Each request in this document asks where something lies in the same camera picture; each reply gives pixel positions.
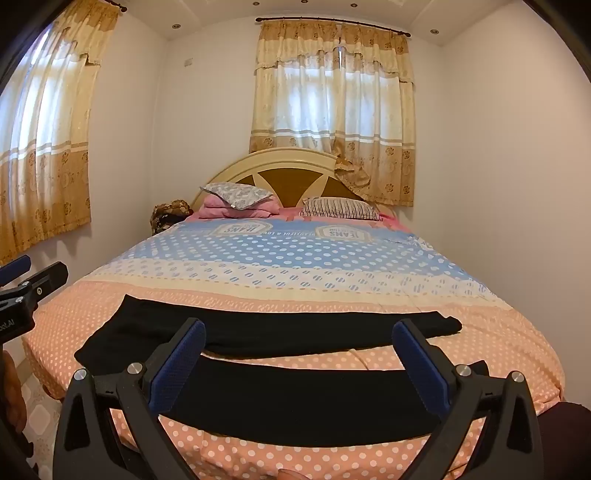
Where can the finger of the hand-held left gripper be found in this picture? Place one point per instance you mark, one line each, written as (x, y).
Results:
(48, 277)
(16, 267)

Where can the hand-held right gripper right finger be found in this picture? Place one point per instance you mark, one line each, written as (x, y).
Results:
(418, 364)

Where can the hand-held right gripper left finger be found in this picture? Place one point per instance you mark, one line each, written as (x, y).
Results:
(180, 364)

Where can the black pants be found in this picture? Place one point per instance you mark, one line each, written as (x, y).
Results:
(286, 323)

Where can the person's left hand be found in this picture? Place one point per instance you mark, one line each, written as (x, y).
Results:
(10, 392)

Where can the beige side window curtain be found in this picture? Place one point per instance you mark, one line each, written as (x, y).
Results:
(46, 152)

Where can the brown floral bag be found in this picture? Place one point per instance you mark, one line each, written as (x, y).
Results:
(168, 214)

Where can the pink bed sheet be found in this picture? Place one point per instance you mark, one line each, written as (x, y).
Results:
(392, 220)

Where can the polka dot bedspread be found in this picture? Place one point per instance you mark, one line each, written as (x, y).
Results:
(295, 267)

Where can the person's dark maroon garment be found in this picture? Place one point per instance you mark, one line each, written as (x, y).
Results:
(570, 438)

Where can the folded pink blanket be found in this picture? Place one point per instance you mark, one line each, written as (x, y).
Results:
(258, 210)

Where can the striped pillow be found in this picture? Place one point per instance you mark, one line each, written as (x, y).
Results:
(339, 207)

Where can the grey folded cloth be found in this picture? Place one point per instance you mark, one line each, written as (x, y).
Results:
(235, 194)

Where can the cream and brown headboard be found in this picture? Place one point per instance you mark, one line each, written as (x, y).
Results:
(281, 177)

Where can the beige curtain behind headboard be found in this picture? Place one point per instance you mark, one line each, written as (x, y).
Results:
(332, 106)

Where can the dark short curtain rod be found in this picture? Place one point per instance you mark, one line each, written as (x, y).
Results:
(115, 5)

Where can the dark long curtain rod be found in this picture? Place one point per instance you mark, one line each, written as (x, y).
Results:
(332, 24)

